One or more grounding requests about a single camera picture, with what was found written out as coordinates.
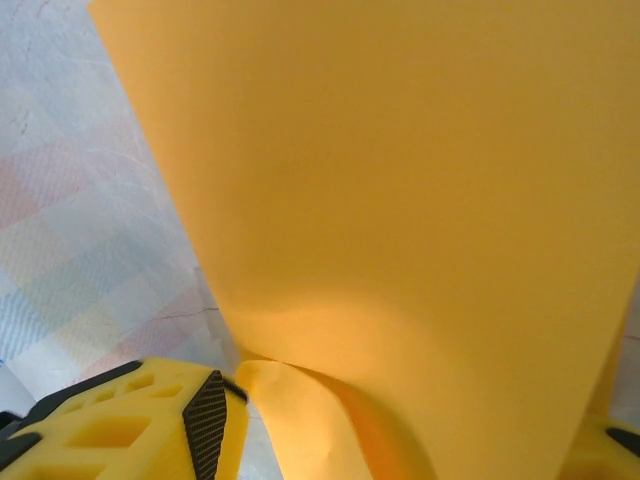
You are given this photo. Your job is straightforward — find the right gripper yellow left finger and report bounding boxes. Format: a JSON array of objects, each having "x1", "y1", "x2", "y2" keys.
[{"x1": 0, "y1": 357, "x2": 251, "y2": 480}]

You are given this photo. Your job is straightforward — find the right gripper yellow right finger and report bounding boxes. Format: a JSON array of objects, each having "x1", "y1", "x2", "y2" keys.
[{"x1": 569, "y1": 409, "x2": 640, "y2": 480}]

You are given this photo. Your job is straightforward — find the orange paper sheet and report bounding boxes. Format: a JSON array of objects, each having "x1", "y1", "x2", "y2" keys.
[{"x1": 87, "y1": 0, "x2": 640, "y2": 480}]

